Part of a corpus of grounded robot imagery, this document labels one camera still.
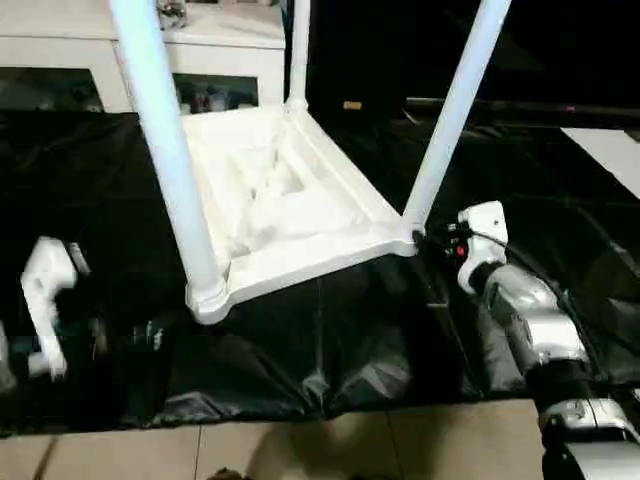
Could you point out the white plastic table leg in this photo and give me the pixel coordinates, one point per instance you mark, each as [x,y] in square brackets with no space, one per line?
[450,125]
[165,150]
[300,55]

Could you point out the white plastic table top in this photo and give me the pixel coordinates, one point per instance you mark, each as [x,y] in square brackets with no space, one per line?
[300,200]

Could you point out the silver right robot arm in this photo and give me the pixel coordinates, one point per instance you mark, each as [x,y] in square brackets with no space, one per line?
[545,320]

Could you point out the black mat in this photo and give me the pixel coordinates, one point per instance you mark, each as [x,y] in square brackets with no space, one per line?
[350,350]

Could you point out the small gold label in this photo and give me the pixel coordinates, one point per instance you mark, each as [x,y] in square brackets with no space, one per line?
[353,105]

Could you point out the long black bar device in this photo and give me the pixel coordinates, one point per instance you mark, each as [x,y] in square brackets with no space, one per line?
[550,107]

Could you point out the white flat board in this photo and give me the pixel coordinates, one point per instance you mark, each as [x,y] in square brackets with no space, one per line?
[607,157]

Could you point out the white glass-door cabinet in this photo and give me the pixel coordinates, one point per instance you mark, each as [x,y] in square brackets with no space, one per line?
[75,55]

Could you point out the dark grey bundle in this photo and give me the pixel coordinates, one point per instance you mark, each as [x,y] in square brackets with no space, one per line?
[173,12]

